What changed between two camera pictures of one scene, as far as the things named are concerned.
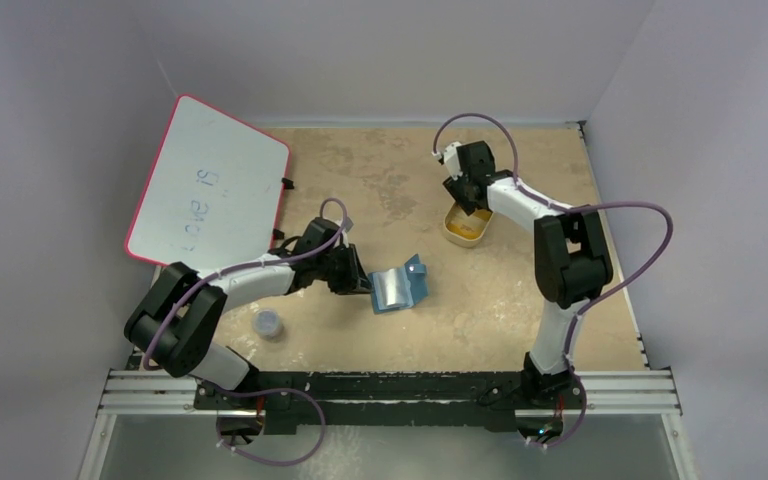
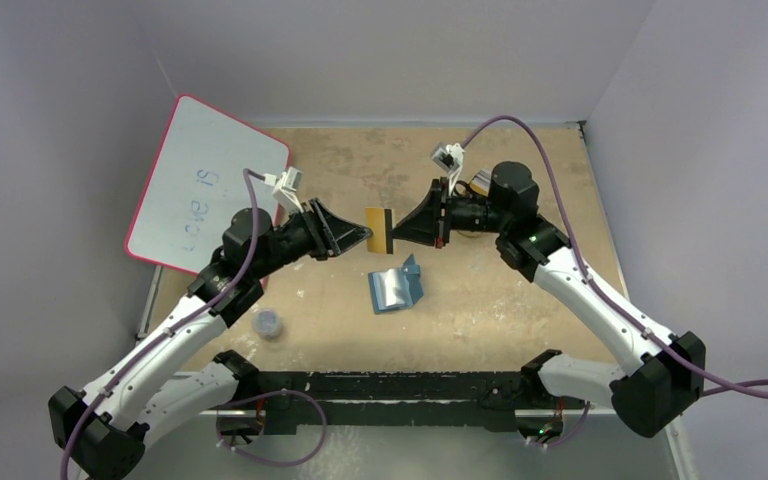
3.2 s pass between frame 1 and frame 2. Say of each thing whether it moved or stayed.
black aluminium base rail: stayed
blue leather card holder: stayed
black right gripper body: moved
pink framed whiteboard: stayed
